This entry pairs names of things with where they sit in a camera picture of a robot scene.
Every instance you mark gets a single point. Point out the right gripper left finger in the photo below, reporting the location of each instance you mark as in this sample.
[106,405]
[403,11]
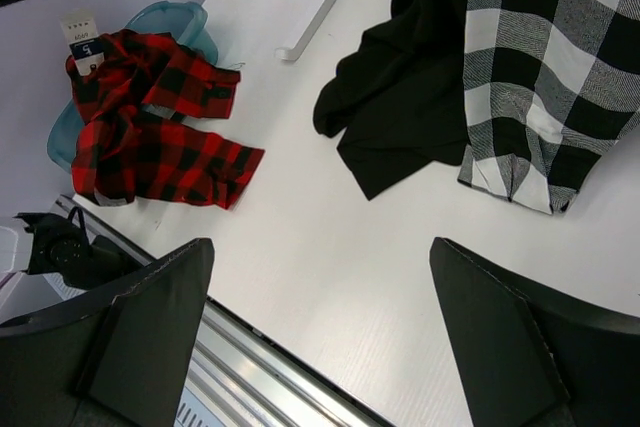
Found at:
[116,355]

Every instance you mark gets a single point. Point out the white cable duct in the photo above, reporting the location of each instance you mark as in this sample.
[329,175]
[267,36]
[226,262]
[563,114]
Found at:
[191,412]

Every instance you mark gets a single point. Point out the red black plaid shirt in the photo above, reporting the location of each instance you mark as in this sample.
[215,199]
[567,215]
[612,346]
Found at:
[125,152]

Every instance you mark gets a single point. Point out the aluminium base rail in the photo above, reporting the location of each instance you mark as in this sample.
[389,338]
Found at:
[246,379]

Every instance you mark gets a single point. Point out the teal plastic bin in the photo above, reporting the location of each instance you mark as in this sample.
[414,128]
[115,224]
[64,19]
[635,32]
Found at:
[157,31]

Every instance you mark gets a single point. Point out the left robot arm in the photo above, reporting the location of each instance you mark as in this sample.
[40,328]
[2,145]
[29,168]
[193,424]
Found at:
[47,243]

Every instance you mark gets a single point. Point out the white black plaid shirt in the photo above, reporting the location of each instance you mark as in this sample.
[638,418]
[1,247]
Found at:
[550,86]

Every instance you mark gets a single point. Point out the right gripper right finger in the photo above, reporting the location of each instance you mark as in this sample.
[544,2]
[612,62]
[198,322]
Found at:
[530,355]

